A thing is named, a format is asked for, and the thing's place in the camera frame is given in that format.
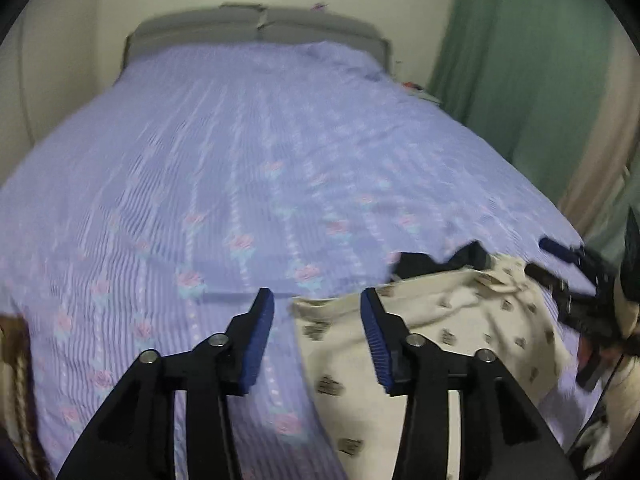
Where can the green curtain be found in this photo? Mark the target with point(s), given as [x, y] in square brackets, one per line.
[525, 60]

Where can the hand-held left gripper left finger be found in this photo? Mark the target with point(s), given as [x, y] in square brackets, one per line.
[257, 340]

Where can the white nightstand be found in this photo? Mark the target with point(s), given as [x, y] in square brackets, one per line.
[425, 96]

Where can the cream bear print polo shirt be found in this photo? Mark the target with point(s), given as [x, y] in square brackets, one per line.
[450, 310]

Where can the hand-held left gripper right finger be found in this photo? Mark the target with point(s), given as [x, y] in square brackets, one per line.
[377, 345]

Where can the purple floral bed sheet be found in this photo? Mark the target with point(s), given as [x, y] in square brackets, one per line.
[200, 160]

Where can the grey padded headboard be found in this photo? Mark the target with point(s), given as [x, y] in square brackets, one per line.
[200, 27]

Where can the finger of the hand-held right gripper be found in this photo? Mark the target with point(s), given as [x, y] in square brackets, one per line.
[552, 246]
[542, 274]

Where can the beige curtain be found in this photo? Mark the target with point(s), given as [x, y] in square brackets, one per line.
[600, 180]

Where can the white crumpled cloth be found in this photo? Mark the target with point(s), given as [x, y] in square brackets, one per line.
[602, 442]

